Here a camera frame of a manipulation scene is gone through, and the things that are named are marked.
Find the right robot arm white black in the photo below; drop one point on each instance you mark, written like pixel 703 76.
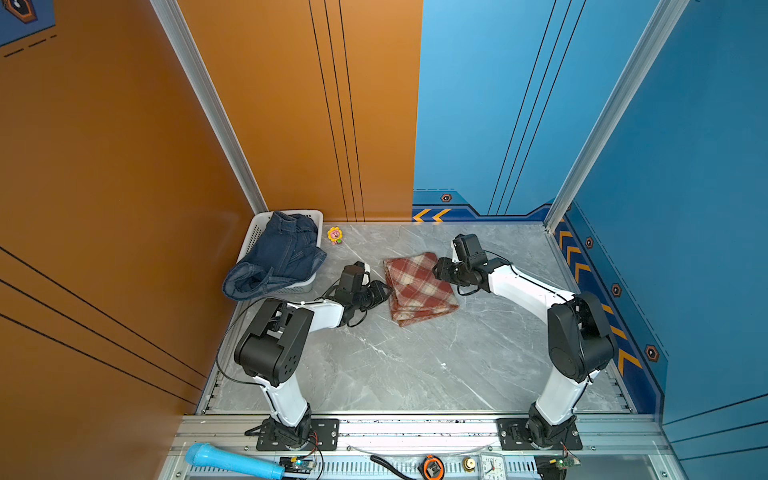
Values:
pixel 580 340

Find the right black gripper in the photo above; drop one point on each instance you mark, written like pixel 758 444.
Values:
pixel 441 270

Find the small white clock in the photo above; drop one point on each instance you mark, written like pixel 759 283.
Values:
pixel 492 467

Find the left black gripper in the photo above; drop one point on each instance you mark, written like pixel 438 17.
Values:
pixel 379 295

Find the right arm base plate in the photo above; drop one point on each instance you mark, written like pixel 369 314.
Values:
pixel 516 433

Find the yellow flower pink bear toy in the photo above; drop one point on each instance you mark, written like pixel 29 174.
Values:
pixel 335 235

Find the blue microphone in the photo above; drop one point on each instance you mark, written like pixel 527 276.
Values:
pixel 207 455

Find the white plastic laundry basket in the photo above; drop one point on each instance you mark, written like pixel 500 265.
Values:
pixel 258 231

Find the small round brass object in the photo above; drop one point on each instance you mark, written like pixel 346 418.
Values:
pixel 469 464

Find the aluminium front rail frame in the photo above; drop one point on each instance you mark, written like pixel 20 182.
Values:
pixel 442 434

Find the small green circuit board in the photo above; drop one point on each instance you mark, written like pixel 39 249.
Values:
pixel 298 465

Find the dark blue denim skirt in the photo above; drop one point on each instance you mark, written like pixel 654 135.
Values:
pixel 276 258

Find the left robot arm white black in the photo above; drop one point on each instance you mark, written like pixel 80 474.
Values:
pixel 270 349

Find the red plaid skirt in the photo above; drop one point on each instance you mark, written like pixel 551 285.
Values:
pixel 417 295

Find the orange black tape measure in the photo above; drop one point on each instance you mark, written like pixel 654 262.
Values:
pixel 432 468

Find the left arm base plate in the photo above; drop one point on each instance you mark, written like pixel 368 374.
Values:
pixel 321 433

